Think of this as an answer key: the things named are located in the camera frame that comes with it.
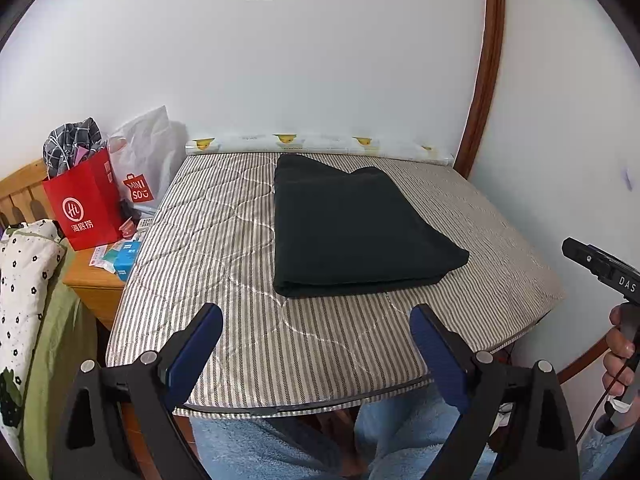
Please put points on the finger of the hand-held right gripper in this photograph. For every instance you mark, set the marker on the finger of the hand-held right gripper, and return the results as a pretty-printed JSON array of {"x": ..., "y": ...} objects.
[{"x": 580, "y": 255}]

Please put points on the white remote control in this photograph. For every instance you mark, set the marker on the white remote control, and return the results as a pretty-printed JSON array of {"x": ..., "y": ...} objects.
[{"x": 145, "y": 223}]

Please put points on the white duck-print roll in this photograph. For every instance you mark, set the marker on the white duck-print roll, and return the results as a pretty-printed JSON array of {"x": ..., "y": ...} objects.
[{"x": 320, "y": 142}]

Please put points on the wooden baseboard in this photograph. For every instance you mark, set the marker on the wooden baseboard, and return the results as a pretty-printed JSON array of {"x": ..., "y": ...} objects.
[{"x": 585, "y": 362}]

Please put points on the black sweatshirt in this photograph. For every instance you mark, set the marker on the black sweatshirt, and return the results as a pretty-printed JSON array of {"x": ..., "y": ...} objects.
[{"x": 350, "y": 230}]

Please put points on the teal box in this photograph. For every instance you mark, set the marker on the teal box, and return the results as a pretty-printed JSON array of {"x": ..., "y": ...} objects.
[{"x": 126, "y": 262}]

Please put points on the white paper packet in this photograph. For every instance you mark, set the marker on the white paper packet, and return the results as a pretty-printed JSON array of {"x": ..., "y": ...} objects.
[{"x": 102, "y": 259}]

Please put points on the green bedsheet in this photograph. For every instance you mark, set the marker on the green bedsheet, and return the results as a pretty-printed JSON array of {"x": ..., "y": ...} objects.
[{"x": 55, "y": 360}]

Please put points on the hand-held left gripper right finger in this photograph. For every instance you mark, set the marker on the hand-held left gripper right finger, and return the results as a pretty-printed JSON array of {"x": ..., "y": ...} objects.
[{"x": 440, "y": 360}]

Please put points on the person's right hand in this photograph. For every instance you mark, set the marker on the person's right hand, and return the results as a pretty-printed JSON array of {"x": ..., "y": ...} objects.
[{"x": 617, "y": 375}]

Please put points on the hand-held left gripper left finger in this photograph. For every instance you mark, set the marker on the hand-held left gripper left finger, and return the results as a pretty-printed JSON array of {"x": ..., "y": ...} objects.
[{"x": 195, "y": 355}]

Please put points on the person's right leg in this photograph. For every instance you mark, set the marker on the person's right leg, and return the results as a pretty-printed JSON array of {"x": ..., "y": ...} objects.
[{"x": 400, "y": 430}]

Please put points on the white plastic bag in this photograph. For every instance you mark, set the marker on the white plastic bag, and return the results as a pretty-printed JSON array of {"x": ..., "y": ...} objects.
[{"x": 150, "y": 150}]

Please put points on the plaid cloth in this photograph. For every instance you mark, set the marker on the plaid cloth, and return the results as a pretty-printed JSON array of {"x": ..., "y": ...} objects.
[{"x": 70, "y": 142}]

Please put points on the wooden nightstand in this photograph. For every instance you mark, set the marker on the wooden nightstand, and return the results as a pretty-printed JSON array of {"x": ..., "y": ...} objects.
[{"x": 95, "y": 290}]

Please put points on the red paper bag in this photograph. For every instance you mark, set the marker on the red paper bag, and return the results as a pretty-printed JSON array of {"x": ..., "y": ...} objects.
[{"x": 85, "y": 210}]

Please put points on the striped quilted mat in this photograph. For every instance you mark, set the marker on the striped quilted mat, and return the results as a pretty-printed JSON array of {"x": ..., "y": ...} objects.
[{"x": 210, "y": 240}]

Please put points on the person's leg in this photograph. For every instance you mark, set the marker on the person's leg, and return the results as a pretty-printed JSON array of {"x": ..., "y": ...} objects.
[
  {"x": 400, "y": 430},
  {"x": 235, "y": 450}
]

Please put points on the person's right forearm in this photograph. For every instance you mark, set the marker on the person's right forearm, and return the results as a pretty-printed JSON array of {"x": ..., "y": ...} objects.
[{"x": 600, "y": 455}]

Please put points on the wooden door frame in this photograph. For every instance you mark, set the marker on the wooden door frame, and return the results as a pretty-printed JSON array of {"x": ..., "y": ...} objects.
[{"x": 487, "y": 70}]

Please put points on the wooden headboard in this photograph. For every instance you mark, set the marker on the wooden headboard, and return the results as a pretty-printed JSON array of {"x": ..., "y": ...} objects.
[{"x": 25, "y": 195}]

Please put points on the person's left leg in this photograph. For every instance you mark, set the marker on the person's left leg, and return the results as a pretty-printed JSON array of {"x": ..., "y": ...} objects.
[{"x": 235, "y": 450}]

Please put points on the white polka-dot pillow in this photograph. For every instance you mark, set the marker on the white polka-dot pillow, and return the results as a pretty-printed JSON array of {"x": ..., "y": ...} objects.
[{"x": 25, "y": 280}]

